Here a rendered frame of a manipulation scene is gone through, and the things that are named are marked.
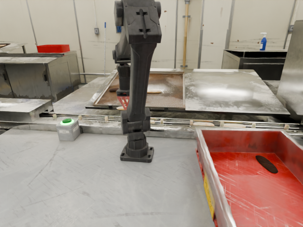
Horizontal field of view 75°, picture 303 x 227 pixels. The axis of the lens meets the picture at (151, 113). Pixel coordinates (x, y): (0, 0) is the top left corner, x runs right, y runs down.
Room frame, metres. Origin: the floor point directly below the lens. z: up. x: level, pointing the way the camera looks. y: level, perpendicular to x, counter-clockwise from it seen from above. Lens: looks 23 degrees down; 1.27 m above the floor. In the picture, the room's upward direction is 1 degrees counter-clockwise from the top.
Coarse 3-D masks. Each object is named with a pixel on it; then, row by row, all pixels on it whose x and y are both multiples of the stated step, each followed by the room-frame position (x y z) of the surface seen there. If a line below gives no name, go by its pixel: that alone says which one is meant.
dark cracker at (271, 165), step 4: (256, 156) 0.61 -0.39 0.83; (260, 156) 0.61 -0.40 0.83; (260, 160) 0.58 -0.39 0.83; (264, 160) 0.58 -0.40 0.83; (268, 160) 0.58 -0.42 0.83; (264, 164) 0.56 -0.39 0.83; (268, 164) 0.56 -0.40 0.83; (272, 164) 0.56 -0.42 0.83; (268, 168) 0.54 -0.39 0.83; (272, 168) 0.54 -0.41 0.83; (276, 168) 0.54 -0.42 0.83; (272, 172) 0.52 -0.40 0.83; (276, 172) 0.52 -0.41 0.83
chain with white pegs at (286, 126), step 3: (54, 114) 0.94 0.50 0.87; (54, 117) 0.93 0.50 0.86; (78, 117) 0.91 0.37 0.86; (81, 117) 0.92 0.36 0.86; (105, 117) 0.90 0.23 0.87; (105, 120) 0.90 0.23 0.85; (162, 120) 0.86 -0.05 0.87; (192, 120) 0.85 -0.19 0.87; (162, 123) 0.86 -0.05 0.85; (192, 123) 0.84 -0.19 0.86; (222, 123) 0.82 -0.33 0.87; (252, 123) 0.80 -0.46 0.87; (255, 123) 0.80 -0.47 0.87; (222, 126) 0.82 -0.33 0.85; (252, 126) 0.80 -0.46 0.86; (255, 126) 0.80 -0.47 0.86; (285, 126) 0.78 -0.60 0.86; (288, 126) 0.78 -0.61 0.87; (285, 129) 0.78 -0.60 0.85; (288, 129) 0.78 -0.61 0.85
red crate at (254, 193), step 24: (216, 168) 0.55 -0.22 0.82; (240, 168) 0.55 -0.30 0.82; (264, 168) 0.55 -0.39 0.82; (288, 168) 0.55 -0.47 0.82; (240, 192) 0.44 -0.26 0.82; (264, 192) 0.44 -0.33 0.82; (288, 192) 0.44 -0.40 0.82; (240, 216) 0.36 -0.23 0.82; (264, 216) 0.36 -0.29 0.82; (288, 216) 0.36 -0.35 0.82
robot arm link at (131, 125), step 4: (128, 120) 0.63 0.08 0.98; (128, 124) 0.62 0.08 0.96; (132, 124) 0.63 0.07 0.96; (136, 124) 0.63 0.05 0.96; (140, 124) 0.63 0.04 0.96; (128, 128) 0.62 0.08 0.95; (132, 128) 0.62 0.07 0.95; (136, 128) 0.63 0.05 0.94; (140, 128) 0.63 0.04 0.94; (128, 132) 0.62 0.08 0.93; (132, 132) 0.62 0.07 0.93; (136, 132) 0.62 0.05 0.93; (140, 132) 0.62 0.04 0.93; (128, 136) 0.63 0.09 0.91; (132, 136) 0.61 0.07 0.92; (136, 136) 0.62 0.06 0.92; (140, 136) 0.62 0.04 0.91; (132, 140) 0.61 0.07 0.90
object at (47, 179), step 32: (0, 160) 0.62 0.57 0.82; (32, 160) 0.62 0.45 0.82; (64, 160) 0.61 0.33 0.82; (96, 160) 0.61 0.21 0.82; (160, 160) 0.61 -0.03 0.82; (192, 160) 0.60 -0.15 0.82; (0, 192) 0.46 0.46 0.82; (32, 192) 0.46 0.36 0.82; (64, 192) 0.46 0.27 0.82; (96, 192) 0.45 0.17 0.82; (128, 192) 0.45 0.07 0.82; (160, 192) 0.45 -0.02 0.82; (192, 192) 0.45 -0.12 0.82; (0, 224) 0.35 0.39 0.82; (32, 224) 0.35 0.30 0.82; (64, 224) 0.35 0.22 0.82; (96, 224) 0.35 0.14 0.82; (128, 224) 0.35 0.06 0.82; (160, 224) 0.34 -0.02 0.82; (192, 224) 0.34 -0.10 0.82
